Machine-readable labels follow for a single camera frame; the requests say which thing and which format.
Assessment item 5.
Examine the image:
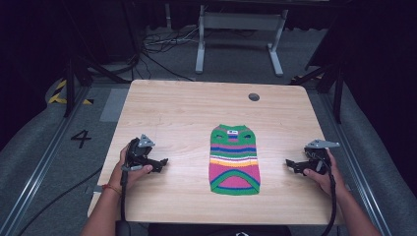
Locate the bundle of floor cables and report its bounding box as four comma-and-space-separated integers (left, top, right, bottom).
132, 26, 201, 83

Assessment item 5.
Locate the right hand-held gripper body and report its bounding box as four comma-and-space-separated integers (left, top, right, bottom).
303, 139, 341, 175

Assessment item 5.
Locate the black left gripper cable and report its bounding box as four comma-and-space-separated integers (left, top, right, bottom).
115, 165, 133, 236

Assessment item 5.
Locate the person's left hand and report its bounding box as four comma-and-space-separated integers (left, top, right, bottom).
107, 146, 154, 193

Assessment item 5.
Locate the black floor cable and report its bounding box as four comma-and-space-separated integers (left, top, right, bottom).
16, 165, 104, 236

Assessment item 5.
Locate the striped knitted pet sweater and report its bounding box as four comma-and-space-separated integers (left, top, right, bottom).
208, 123, 262, 197

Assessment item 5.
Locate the aluminium floor rail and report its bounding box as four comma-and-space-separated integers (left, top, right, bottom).
0, 86, 91, 236
319, 92, 394, 236

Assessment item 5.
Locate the red bracelet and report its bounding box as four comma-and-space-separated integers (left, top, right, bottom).
101, 184, 123, 197

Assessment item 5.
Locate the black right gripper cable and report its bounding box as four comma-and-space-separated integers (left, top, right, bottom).
318, 156, 338, 236

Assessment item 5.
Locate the person's right hand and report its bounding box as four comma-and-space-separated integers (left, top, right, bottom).
302, 148, 346, 197

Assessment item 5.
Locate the yellow black hazard tape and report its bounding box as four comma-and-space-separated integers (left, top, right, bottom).
47, 79, 94, 106

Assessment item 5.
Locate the black metal stand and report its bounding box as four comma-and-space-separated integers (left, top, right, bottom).
289, 48, 348, 125
62, 0, 132, 118

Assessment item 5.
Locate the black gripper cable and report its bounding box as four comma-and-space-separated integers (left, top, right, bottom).
318, 156, 338, 236
115, 165, 133, 236

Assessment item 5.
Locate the white metal desk frame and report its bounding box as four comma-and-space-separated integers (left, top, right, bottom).
195, 4, 289, 78

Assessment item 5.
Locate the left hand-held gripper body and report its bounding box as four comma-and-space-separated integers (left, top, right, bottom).
126, 133, 156, 167

